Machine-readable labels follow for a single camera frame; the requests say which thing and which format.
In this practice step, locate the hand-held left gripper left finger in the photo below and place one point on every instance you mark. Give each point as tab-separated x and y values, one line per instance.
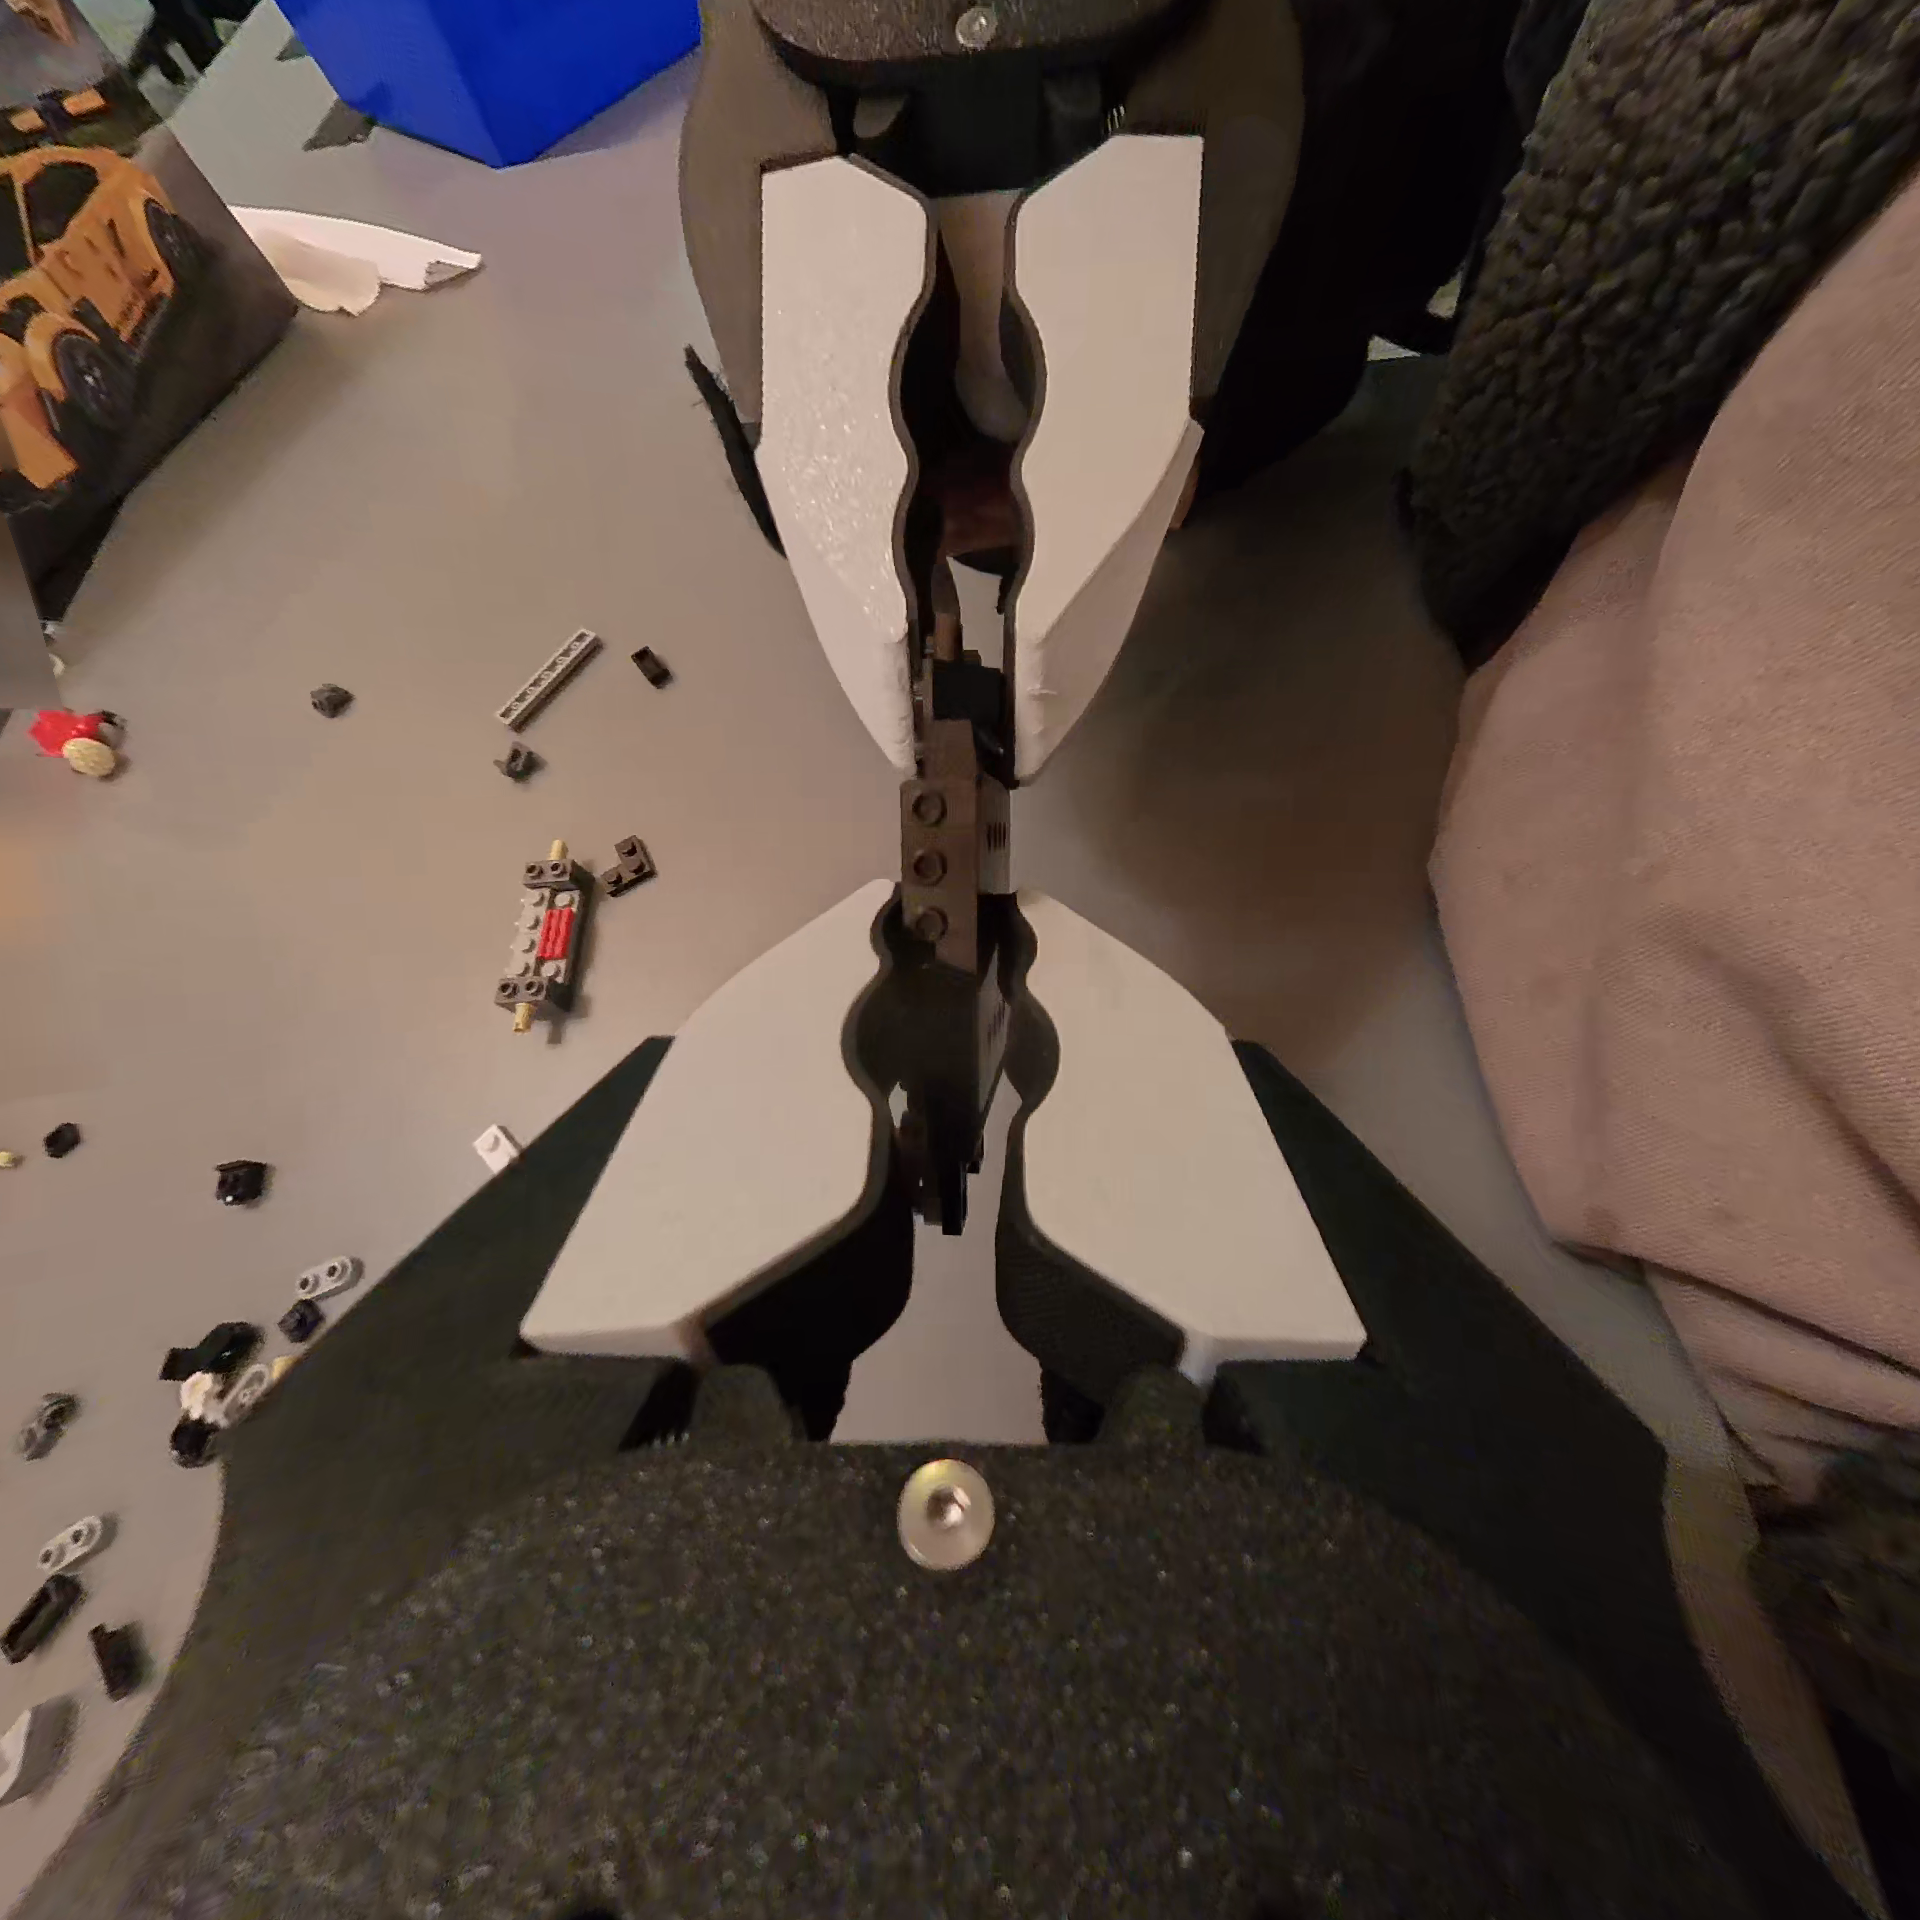
721	1157

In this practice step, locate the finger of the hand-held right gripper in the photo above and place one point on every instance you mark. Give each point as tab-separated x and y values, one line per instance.
1118	373
834	403

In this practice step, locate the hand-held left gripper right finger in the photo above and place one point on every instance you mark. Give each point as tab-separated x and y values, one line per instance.
1189	1172

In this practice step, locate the grey toy axle assembly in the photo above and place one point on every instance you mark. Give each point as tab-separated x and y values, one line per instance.
550	962

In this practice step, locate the black toy car chassis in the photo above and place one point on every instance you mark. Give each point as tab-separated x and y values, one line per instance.
941	860

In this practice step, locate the person's right forearm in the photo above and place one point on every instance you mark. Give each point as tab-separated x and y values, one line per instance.
1413	229

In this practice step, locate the grey desk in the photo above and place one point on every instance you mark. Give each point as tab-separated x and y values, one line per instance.
375	974

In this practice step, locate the white toy plate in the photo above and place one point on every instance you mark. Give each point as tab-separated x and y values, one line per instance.
495	1147

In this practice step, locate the black L-shaped toy plate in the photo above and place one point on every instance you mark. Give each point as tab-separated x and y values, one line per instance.
632	865

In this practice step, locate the black toy brick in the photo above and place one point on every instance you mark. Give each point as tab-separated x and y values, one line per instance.
647	667

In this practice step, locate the blue plastic bin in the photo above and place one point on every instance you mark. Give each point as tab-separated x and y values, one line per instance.
495	66

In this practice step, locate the long grey toy plate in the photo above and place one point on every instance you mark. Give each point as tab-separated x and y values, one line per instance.
550	679

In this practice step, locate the small dark grey toy piece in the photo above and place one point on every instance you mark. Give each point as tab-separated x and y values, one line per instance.
518	761

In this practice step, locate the black curved toy piece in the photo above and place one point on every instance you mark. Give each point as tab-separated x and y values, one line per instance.
242	1179

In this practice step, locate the white paper bag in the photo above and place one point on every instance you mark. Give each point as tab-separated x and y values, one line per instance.
331	255

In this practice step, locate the pile of small toy bricks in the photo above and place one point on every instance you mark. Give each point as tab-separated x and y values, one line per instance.
226	1390

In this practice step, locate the beige sweatshirt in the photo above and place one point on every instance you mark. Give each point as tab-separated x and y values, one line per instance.
1725	974

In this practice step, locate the toy car box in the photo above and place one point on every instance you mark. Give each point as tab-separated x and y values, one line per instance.
133	373

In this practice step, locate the red and tan toy piece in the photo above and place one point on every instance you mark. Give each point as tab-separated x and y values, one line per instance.
59	730

